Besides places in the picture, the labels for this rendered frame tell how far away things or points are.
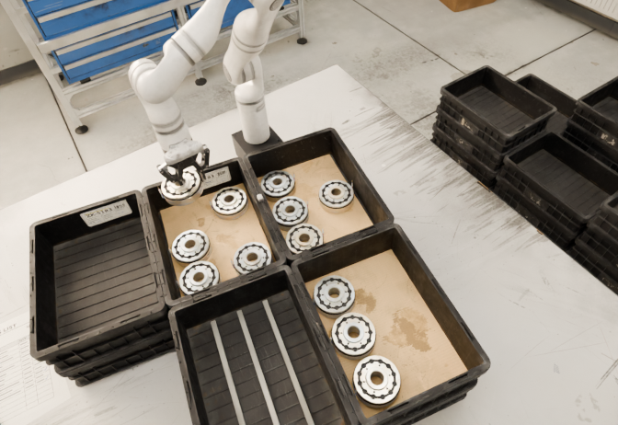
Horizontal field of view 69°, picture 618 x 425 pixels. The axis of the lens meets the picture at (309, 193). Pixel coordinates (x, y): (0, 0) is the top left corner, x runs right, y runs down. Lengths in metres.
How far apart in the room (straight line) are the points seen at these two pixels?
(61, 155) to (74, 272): 1.78
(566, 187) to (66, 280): 1.88
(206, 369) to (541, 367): 0.83
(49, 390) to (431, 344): 0.97
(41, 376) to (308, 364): 0.72
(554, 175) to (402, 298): 1.20
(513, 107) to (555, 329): 1.19
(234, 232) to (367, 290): 0.41
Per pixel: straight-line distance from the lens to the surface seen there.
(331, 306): 1.12
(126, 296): 1.29
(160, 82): 0.97
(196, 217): 1.36
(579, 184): 2.21
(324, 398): 1.08
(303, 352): 1.12
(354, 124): 1.76
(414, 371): 1.11
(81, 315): 1.32
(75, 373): 1.29
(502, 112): 2.25
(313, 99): 1.88
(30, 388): 1.45
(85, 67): 3.02
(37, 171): 3.09
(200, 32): 0.99
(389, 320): 1.15
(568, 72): 3.53
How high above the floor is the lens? 1.88
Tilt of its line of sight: 51 degrees down
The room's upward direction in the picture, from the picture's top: 5 degrees counter-clockwise
